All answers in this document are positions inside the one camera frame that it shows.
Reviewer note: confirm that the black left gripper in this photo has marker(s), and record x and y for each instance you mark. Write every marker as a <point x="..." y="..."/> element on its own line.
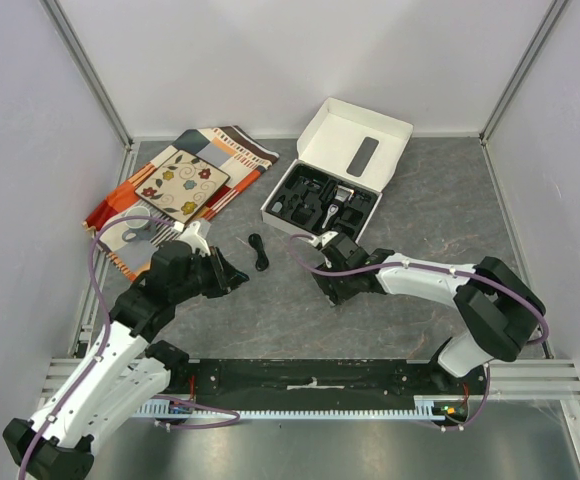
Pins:
<point x="226" y="276"/>

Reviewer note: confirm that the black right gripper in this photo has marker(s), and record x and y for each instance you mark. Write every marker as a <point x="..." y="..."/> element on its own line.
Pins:
<point x="327" y="282"/>

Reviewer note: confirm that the silver black hair clipper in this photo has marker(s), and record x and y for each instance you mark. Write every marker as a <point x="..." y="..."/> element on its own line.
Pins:
<point x="342" y="194"/>

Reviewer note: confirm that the white cardboard clipper box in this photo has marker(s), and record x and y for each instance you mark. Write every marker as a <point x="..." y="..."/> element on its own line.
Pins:
<point x="334" y="134"/>

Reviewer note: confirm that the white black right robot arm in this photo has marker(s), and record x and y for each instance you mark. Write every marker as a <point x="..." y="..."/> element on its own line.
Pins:
<point x="500" y="312"/>

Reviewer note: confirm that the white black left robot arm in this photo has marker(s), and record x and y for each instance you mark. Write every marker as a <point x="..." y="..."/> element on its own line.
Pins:
<point x="124" y="368"/>

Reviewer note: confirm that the black guard comb in tray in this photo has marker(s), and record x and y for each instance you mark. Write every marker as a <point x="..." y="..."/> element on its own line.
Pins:
<point x="304" y="218"/>

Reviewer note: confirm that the black plastic tray insert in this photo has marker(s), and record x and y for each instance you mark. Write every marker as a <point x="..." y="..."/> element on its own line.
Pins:
<point x="309" y="187"/>

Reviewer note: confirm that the small clear oil bottle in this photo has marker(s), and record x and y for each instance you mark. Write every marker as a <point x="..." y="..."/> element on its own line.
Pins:
<point x="278" y="205"/>

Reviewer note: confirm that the grey ceramic mug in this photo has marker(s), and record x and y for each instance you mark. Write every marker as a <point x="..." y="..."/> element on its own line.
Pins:
<point x="139" y="227"/>

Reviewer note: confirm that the floral square plate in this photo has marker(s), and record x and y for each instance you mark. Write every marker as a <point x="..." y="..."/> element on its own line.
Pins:
<point x="182" y="185"/>

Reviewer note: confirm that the colourful patchwork cloth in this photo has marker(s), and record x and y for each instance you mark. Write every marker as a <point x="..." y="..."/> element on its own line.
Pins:
<point x="228" y="148"/>

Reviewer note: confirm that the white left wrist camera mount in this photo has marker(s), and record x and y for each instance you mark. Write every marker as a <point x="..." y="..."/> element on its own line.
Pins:
<point x="194" y="235"/>

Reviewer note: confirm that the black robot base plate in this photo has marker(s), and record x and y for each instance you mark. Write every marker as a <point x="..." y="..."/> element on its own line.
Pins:
<point x="318" y="384"/>

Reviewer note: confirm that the white slotted cable duct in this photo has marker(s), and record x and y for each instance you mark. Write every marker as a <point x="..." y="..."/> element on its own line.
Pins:
<point x="161" y="409"/>

